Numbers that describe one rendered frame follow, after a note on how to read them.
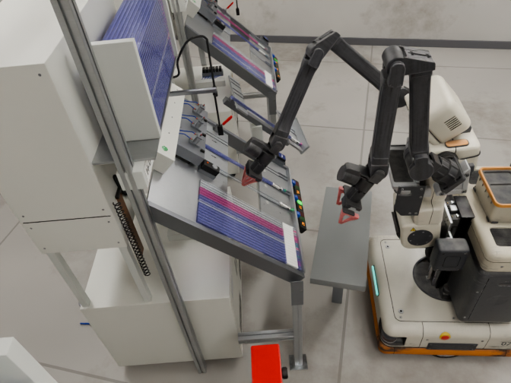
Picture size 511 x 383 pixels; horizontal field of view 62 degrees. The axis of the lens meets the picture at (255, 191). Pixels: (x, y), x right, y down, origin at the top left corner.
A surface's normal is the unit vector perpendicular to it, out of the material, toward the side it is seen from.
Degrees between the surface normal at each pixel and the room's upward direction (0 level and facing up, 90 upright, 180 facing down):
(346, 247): 0
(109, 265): 0
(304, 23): 90
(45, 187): 90
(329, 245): 0
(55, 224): 90
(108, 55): 90
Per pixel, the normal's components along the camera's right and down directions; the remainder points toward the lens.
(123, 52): 0.04, 0.69
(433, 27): -0.24, 0.68
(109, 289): -0.08, -0.72
